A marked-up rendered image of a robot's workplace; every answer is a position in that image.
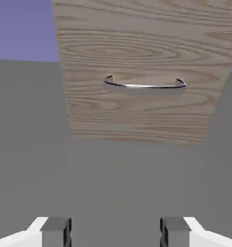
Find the light wood drawer front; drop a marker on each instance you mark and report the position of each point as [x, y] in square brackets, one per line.
[142, 115]

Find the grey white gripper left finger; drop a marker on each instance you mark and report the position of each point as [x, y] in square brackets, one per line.
[52, 233]

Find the light wood cabinet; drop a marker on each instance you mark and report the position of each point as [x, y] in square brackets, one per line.
[146, 17]

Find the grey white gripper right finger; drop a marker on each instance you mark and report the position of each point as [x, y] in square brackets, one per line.
[177, 233]

